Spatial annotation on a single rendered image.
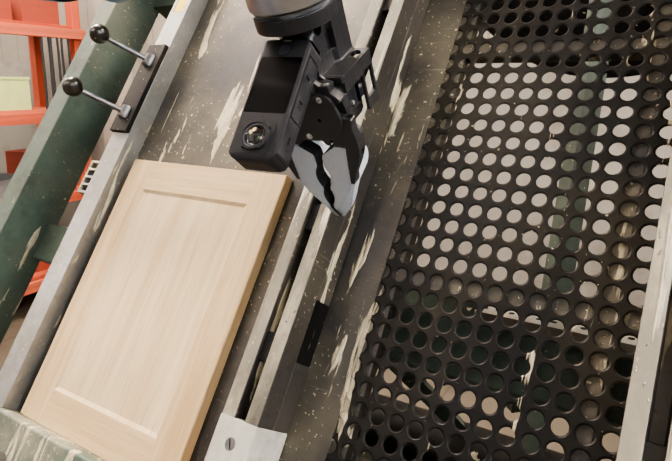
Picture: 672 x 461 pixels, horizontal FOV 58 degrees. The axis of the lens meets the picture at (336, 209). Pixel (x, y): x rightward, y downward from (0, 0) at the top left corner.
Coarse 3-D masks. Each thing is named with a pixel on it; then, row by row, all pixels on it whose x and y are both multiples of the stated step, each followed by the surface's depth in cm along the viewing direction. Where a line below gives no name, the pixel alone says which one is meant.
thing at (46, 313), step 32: (192, 0) 127; (192, 32) 128; (160, 96) 123; (128, 160) 118; (96, 192) 115; (96, 224) 114; (64, 256) 112; (64, 288) 110; (32, 320) 108; (32, 352) 106; (0, 384) 105; (32, 384) 107
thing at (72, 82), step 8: (64, 80) 114; (72, 80) 113; (80, 80) 115; (64, 88) 114; (72, 88) 113; (80, 88) 114; (72, 96) 115; (88, 96) 116; (96, 96) 116; (104, 104) 117; (112, 104) 118; (120, 112) 118; (128, 112) 119
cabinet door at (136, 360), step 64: (128, 192) 114; (192, 192) 105; (256, 192) 98; (128, 256) 107; (192, 256) 99; (256, 256) 93; (64, 320) 108; (128, 320) 100; (192, 320) 94; (64, 384) 101; (128, 384) 95; (192, 384) 88; (128, 448) 89; (192, 448) 86
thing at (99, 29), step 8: (96, 24) 117; (96, 32) 117; (104, 32) 117; (96, 40) 117; (104, 40) 118; (112, 40) 119; (128, 48) 120; (136, 56) 122; (144, 56) 122; (152, 56) 122; (144, 64) 122
